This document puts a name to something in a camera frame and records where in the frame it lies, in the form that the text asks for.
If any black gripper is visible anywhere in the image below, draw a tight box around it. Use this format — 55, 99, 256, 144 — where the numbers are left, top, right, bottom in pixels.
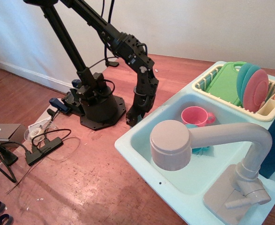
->
126, 66, 159, 127

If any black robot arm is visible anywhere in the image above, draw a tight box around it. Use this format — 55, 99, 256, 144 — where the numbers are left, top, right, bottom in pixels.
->
27, 0, 159, 130

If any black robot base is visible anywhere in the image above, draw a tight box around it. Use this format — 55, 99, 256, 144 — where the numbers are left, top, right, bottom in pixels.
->
62, 73, 126, 130

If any light blue toy sink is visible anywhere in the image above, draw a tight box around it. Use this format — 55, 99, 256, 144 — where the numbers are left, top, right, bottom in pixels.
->
114, 60, 275, 225

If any pink plastic mug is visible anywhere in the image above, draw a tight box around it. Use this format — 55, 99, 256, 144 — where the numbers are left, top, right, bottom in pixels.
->
181, 106, 216, 127

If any teal item under faucet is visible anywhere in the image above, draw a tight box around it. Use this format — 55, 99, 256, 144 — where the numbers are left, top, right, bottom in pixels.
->
185, 124, 211, 154

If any blue clamp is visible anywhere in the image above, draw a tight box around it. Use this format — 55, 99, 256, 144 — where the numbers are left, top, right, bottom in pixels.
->
49, 98, 70, 113

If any green cutting board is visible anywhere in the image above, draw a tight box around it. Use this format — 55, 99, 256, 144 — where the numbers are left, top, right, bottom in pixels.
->
205, 61, 245, 106

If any clear plastic bag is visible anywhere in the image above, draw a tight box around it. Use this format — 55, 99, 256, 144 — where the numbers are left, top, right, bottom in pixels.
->
24, 120, 56, 144

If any black usb hub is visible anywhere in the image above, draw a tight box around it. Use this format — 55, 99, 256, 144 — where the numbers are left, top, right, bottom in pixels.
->
25, 137, 63, 166

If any teal plastic plate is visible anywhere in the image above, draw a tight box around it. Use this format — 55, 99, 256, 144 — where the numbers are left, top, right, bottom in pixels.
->
237, 63, 260, 102

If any grey cardboard box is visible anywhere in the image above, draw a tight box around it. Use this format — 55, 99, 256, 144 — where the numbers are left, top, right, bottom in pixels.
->
0, 124, 27, 148

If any pink plastic plate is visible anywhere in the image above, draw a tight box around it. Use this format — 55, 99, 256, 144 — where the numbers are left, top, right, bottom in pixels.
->
242, 69, 269, 113

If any grey toy faucet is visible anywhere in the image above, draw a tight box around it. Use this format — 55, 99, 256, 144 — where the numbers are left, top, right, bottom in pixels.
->
149, 120, 272, 225

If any black power adapter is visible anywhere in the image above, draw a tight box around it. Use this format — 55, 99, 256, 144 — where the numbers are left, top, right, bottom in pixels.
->
0, 147, 18, 166

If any cream dish rack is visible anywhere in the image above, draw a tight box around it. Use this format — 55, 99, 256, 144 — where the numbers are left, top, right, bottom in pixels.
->
192, 62, 275, 122

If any black cable clamp foot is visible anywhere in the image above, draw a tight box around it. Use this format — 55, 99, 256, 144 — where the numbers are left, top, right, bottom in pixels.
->
105, 60, 119, 67

